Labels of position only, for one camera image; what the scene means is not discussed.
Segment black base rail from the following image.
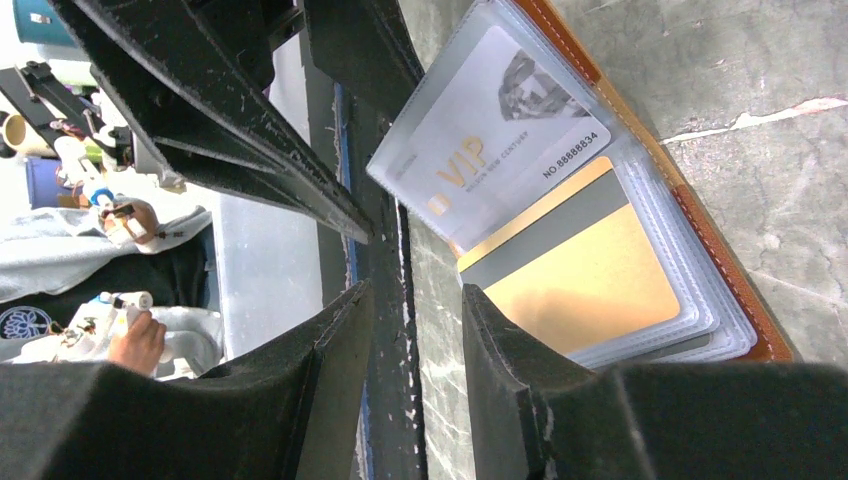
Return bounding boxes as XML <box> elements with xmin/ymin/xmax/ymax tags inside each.
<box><xmin>298</xmin><ymin>33</ymin><xmax>429</xmax><ymax>480</ymax></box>

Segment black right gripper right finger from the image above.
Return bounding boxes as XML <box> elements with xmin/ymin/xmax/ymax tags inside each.
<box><xmin>462</xmin><ymin>285</ymin><xmax>847</xmax><ymax>479</ymax></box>

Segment background lab equipment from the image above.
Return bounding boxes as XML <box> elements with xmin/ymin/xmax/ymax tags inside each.
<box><xmin>0</xmin><ymin>0</ymin><xmax>180</xmax><ymax>210</ymax></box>

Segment brown leather card holder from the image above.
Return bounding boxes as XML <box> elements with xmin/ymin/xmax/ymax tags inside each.
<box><xmin>367</xmin><ymin>1</ymin><xmax>794</xmax><ymax>369</ymax></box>

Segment person in background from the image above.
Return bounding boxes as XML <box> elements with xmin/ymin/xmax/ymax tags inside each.
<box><xmin>1</xmin><ymin>200</ymin><xmax>224</xmax><ymax>377</ymax></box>

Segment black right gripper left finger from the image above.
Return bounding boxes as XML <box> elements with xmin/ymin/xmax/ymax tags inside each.
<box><xmin>1</xmin><ymin>281</ymin><xmax>375</xmax><ymax>479</ymax></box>

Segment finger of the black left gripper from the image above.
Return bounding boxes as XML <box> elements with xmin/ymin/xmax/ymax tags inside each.
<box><xmin>53</xmin><ymin>1</ymin><xmax>374</xmax><ymax>243</ymax></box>
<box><xmin>302</xmin><ymin>0</ymin><xmax>424</xmax><ymax>119</ymax></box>

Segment aluminium frame rail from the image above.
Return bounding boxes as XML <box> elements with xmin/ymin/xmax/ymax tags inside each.
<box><xmin>211</xmin><ymin>33</ymin><xmax>326</xmax><ymax>362</ymax></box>

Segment white vip card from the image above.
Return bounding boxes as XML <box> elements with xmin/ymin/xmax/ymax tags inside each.
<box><xmin>386</xmin><ymin>26</ymin><xmax>611</xmax><ymax>249</ymax></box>

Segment gold card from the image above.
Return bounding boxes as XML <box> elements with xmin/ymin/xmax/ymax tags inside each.
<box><xmin>457</xmin><ymin>157</ymin><xmax>684</xmax><ymax>355</ymax></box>

